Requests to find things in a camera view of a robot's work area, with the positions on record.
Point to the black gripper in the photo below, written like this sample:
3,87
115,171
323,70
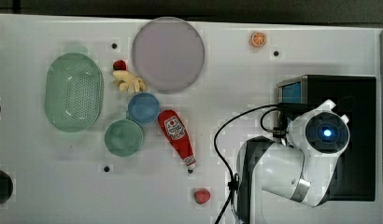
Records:
293,109

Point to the black toaster oven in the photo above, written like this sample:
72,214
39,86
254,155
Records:
355,174

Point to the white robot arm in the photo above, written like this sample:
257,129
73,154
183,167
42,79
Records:
298,167

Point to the orange slice toy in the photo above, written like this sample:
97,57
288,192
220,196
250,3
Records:
257,39

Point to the red ketchup bottle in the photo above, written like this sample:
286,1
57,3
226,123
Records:
177,135

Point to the pink strawberry toy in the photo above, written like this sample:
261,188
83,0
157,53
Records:
202,196

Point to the round lilac plate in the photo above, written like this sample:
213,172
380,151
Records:
169,54

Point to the blue bowl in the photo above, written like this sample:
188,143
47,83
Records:
143,108

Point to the peeled banana toy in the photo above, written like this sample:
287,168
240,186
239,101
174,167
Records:
125,79

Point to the green bowl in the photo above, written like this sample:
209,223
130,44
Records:
123,138

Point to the red strawberry toy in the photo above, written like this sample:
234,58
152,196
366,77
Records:
120,65

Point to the green colander basket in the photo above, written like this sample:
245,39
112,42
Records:
74,93

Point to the black clamp knob lower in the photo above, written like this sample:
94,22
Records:
6,187

